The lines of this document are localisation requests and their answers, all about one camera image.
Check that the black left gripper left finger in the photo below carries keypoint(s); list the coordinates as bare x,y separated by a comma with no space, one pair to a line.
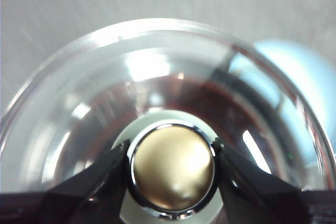
86,197

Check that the blue round plate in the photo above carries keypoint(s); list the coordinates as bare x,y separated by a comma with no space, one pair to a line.
311,77

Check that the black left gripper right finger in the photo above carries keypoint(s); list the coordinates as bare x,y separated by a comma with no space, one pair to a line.
257,195

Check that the glass lid with green knob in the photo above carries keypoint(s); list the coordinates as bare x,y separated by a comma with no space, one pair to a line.
173,171

